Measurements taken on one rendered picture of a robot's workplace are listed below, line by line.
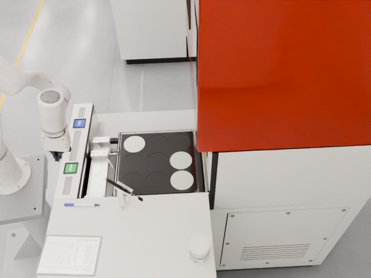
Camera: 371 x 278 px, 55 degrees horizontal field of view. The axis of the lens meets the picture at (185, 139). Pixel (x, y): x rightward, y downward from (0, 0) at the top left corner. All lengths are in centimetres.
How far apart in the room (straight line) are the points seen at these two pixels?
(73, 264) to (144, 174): 48
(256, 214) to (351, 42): 91
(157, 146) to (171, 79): 177
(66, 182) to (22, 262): 108
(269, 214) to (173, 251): 54
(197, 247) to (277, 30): 73
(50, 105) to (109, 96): 213
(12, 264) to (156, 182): 131
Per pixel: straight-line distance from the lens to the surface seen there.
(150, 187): 156
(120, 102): 323
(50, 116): 124
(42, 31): 437
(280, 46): 98
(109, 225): 143
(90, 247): 140
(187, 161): 163
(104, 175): 166
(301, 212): 173
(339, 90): 115
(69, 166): 162
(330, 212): 178
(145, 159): 165
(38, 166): 180
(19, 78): 121
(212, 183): 141
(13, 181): 176
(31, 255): 255
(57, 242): 144
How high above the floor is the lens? 221
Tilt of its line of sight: 50 degrees down
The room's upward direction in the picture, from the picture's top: 1 degrees counter-clockwise
